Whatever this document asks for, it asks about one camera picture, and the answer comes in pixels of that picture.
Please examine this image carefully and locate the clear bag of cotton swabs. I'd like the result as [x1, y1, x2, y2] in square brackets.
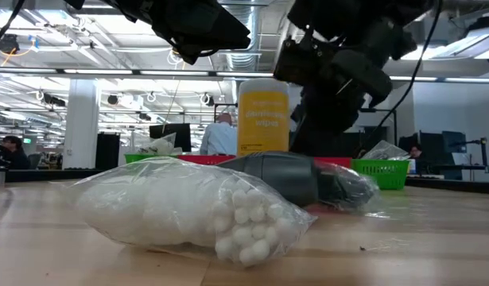
[136, 132, 184, 157]

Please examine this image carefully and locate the red plastic basket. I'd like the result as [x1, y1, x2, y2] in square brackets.
[313, 157, 353, 170]
[176, 154, 236, 166]

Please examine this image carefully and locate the clear bag of black items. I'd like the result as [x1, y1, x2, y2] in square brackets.
[313, 160, 382, 218]

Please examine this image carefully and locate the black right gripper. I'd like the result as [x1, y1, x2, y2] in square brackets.
[274, 35, 393, 156]

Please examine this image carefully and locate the clear bag of cotton balls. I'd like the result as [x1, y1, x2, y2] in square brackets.
[64, 156, 317, 268]

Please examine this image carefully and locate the tall black cabinet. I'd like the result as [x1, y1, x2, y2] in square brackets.
[95, 133, 121, 171]

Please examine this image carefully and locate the yellow disinfecting wipes canister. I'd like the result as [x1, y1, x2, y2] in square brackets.
[236, 78, 291, 157]

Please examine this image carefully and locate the white pillar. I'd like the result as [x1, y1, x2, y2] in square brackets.
[63, 79, 100, 170]

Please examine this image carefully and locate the long ceiling light bar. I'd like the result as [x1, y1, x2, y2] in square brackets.
[0, 66, 489, 84]

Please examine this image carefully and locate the black computer monitor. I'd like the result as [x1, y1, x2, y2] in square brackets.
[149, 123, 192, 152]
[441, 130, 468, 154]

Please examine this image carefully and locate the green plastic basket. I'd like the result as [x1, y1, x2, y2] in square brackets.
[350, 158, 411, 191]
[123, 153, 180, 164]

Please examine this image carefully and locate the black ceiling device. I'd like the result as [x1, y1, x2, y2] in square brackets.
[0, 33, 21, 55]

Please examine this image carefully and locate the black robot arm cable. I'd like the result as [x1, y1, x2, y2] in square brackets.
[0, 0, 26, 49]
[359, 0, 444, 155]

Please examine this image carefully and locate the black metal frame stand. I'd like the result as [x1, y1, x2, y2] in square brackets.
[213, 103, 239, 155]
[371, 108, 398, 158]

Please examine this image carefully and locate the ribbed silver ventilation duct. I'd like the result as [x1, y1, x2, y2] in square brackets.
[218, 3, 262, 72]

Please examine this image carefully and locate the dark grey deodorant stick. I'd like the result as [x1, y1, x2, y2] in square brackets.
[218, 150, 319, 208]

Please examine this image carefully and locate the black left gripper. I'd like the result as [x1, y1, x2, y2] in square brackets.
[108, 0, 251, 65]

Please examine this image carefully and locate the person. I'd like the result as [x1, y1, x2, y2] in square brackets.
[409, 145, 426, 174]
[0, 134, 30, 171]
[199, 112, 239, 157]

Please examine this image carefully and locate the clear plastic bag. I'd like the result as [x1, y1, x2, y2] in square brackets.
[361, 139, 411, 162]

